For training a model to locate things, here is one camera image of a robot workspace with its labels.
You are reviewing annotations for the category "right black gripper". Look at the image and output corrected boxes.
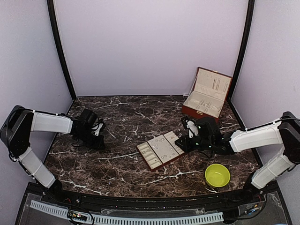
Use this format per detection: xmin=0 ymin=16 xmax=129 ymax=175
xmin=175 ymin=134 xmax=213 ymax=152

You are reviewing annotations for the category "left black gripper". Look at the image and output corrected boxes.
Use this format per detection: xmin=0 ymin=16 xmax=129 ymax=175
xmin=75 ymin=129 xmax=105 ymax=150

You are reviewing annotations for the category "red jewelry tray insert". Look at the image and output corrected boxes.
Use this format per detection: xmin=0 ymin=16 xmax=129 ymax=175
xmin=136 ymin=131 xmax=185 ymax=172

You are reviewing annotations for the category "red jewelry box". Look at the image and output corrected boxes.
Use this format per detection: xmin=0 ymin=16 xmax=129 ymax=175
xmin=181 ymin=67 xmax=232 ymax=122

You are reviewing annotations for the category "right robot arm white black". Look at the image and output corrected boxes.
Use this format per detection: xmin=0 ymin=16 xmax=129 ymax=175
xmin=175 ymin=112 xmax=300 ymax=203

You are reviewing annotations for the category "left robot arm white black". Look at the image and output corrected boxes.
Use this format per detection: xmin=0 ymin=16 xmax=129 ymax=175
xmin=0 ymin=105 xmax=105 ymax=204

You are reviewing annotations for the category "lime green bowl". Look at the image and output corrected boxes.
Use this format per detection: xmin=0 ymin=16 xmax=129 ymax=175
xmin=205 ymin=164 xmax=231 ymax=188

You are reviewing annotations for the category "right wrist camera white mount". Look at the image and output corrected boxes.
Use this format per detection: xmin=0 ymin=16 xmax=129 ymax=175
xmin=181 ymin=116 xmax=199 ymax=138

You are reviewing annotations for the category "left black frame post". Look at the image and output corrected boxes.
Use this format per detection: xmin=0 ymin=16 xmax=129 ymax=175
xmin=46 ymin=0 xmax=77 ymax=101

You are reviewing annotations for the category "black frame post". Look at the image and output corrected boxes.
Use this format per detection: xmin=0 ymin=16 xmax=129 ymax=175
xmin=227 ymin=0 xmax=255 ymax=101
xmin=46 ymin=0 xmax=77 ymax=101

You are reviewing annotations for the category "white slotted cable duct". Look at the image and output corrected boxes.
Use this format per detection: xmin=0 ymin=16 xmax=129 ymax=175
xmin=30 ymin=200 xmax=224 ymax=225

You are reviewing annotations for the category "right black frame post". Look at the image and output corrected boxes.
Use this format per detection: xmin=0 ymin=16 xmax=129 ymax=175
xmin=227 ymin=0 xmax=255 ymax=101

